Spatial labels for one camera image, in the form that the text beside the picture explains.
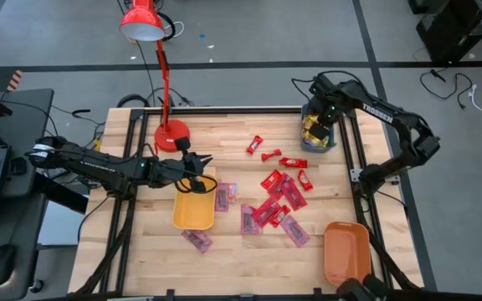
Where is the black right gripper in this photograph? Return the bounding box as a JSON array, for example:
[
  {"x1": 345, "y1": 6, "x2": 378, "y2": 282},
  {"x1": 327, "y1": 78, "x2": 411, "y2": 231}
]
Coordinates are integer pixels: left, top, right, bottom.
[{"x1": 309, "y1": 74, "x2": 347, "y2": 142}]

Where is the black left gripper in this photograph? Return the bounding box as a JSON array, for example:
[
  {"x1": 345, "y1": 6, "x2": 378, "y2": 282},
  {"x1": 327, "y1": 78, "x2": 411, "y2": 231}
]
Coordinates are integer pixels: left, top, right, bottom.
[{"x1": 156, "y1": 136, "x2": 214, "y2": 195}]

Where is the long red candy pack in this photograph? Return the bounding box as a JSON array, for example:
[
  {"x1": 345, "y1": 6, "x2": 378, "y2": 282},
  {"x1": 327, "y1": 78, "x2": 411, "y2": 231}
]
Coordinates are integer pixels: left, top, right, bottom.
[
  {"x1": 268, "y1": 173, "x2": 292, "y2": 201},
  {"x1": 283, "y1": 178, "x2": 309, "y2": 212},
  {"x1": 250, "y1": 196, "x2": 279, "y2": 231}
]

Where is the pink candy pack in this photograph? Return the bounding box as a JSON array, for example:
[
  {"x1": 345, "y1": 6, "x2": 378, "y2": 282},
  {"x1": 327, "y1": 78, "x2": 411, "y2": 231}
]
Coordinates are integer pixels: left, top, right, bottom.
[
  {"x1": 239, "y1": 203, "x2": 263, "y2": 236},
  {"x1": 214, "y1": 181, "x2": 238, "y2": 213},
  {"x1": 279, "y1": 214, "x2": 311, "y2": 248},
  {"x1": 181, "y1": 230, "x2": 213, "y2": 255}
]

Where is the teal plastic bin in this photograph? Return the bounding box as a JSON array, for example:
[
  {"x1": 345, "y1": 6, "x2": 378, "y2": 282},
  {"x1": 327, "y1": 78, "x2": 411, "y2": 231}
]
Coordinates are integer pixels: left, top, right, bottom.
[{"x1": 300, "y1": 102, "x2": 337, "y2": 154}]

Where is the yellow plastic bin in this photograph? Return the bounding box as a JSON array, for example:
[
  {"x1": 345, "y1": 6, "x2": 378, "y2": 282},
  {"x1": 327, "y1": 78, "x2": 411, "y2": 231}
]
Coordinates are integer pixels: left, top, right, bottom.
[{"x1": 172, "y1": 173, "x2": 218, "y2": 232}]

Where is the small red KitKat bar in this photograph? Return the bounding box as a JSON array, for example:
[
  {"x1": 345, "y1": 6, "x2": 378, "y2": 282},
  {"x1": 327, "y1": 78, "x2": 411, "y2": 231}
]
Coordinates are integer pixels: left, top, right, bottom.
[
  {"x1": 259, "y1": 168, "x2": 283, "y2": 191},
  {"x1": 297, "y1": 169, "x2": 314, "y2": 192},
  {"x1": 280, "y1": 156, "x2": 309, "y2": 170},
  {"x1": 260, "y1": 148, "x2": 283, "y2": 163},
  {"x1": 269, "y1": 204, "x2": 292, "y2": 228},
  {"x1": 245, "y1": 135, "x2": 264, "y2": 156}
]

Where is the black computer tower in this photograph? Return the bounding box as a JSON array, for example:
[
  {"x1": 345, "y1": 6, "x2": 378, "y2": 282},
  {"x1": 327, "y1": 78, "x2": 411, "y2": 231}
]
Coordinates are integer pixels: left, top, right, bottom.
[{"x1": 415, "y1": 0, "x2": 482, "y2": 64}]

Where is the orange plastic bin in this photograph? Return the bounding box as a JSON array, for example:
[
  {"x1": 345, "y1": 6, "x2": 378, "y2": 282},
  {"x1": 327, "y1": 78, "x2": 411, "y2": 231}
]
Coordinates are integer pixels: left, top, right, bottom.
[{"x1": 322, "y1": 221, "x2": 373, "y2": 288}]

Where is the red desk lamp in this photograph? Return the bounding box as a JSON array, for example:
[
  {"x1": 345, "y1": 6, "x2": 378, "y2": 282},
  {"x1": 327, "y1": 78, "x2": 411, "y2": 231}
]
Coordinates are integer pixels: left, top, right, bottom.
[{"x1": 119, "y1": 0, "x2": 192, "y2": 153}]

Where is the black power adapter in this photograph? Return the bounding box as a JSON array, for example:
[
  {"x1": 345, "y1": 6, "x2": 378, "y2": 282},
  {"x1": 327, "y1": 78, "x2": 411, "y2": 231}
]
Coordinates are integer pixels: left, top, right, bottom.
[{"x1": 10, "y1": 156, "x2": 28, "y2": 176}]

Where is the dark grey desk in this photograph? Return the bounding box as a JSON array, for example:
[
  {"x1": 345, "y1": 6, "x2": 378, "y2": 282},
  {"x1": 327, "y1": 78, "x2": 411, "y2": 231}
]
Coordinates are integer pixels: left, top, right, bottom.
[{"x1": 0, "y1": 88, "x2": 55, "y2": 301}]

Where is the orange black striped block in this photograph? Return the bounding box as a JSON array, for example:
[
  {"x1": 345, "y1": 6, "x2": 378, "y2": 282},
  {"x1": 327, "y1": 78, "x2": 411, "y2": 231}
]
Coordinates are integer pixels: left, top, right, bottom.
[{"x1": 6, "y1": 69, "x2": 24, "y2": 92}]

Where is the black computer mouse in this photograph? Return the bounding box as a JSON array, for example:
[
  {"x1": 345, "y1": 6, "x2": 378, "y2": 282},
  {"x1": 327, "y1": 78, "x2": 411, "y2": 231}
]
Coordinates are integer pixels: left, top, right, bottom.
[{"x1": 0, "y1": 243, "x2": 18, "y2": 287}]

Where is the black aluminium rig frame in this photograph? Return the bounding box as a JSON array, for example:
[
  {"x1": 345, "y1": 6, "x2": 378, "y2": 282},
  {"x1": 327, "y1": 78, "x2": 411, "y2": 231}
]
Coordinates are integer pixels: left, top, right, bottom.
[{"x1": 71, "y1": 105, "x2": 425, "y2": 301}]

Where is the black cable coil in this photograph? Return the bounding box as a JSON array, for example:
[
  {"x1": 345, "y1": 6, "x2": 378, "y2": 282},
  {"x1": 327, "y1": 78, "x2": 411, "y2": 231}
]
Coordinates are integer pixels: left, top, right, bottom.
[{"x1": 116, "y1": 93, "x2": 151, "y2": 109}]

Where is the black floor cable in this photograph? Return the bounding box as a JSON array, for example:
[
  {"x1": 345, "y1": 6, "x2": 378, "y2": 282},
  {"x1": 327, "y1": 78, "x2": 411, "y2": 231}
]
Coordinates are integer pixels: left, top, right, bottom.
[{"x1": 418, "y1": 68, "x2": 475, "y2": 111}]

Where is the black cable loop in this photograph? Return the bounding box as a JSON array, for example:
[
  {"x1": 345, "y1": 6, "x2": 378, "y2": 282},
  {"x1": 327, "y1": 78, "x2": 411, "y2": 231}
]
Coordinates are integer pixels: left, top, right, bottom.
[{"x1": 156, "y1": 10, "x2": 177, "y2": 42}]

